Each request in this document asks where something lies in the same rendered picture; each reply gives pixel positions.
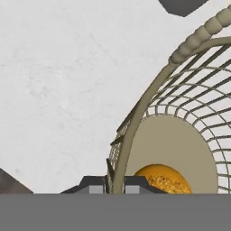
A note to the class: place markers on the golden brown bread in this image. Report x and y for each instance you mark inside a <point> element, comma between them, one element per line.
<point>165,180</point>

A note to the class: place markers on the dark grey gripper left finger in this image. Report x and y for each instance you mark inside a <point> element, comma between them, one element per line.
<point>90,184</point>

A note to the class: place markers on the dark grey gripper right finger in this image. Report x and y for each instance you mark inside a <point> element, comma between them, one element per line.
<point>139,184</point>

